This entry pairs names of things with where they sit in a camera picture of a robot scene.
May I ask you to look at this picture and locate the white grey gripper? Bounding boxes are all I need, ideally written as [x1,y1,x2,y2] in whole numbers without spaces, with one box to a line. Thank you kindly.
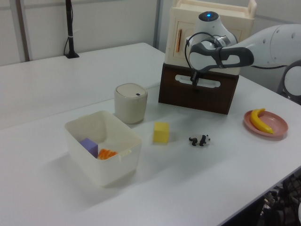
[189,40,223,92]

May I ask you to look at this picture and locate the white drawer handle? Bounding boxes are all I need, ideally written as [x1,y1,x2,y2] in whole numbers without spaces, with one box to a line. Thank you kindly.
[175,74,222,89]

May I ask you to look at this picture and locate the dark brown wooden box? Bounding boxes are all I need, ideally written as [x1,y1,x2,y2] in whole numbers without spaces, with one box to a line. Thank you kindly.
[158,63,240,115]

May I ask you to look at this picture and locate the panda figurine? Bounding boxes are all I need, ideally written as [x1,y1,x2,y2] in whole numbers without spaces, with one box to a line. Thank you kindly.
[188,134,212,147]

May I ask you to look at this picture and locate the yellow cube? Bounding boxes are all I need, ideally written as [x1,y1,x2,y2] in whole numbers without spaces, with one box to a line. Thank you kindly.
[153,121,170,144]

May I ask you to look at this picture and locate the beige lidded trash bin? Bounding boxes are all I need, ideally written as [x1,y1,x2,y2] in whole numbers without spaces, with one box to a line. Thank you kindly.
[114,82,148,125]

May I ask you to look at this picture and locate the yellow toy banana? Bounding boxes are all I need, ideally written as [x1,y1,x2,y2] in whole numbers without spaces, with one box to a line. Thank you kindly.
[249,108,275,135]

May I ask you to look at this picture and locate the pink plate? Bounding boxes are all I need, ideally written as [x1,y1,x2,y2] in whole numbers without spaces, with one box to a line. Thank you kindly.
[243,109,289,141]

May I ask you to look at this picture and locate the orange toy bread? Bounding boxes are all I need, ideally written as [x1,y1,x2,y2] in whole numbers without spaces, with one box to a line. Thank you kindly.
[97,148,118,161]

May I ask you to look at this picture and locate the white plastic container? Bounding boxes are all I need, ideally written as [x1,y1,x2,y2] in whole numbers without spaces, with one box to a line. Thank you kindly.
[64,110,143,188]

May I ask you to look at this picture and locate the purple cube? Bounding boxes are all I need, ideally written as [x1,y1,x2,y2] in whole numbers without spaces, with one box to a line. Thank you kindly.
[79,137,99,159]

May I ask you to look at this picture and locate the black pole with clamp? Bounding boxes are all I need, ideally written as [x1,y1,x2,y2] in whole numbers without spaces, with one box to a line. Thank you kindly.
[63,0,80,59]

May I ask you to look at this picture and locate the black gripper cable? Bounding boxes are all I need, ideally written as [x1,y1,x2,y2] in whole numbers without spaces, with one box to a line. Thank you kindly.
[184,32,216,71]

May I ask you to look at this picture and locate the orange cabinet door handle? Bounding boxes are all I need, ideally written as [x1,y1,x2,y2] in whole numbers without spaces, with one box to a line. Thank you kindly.
[175,28,183,52]

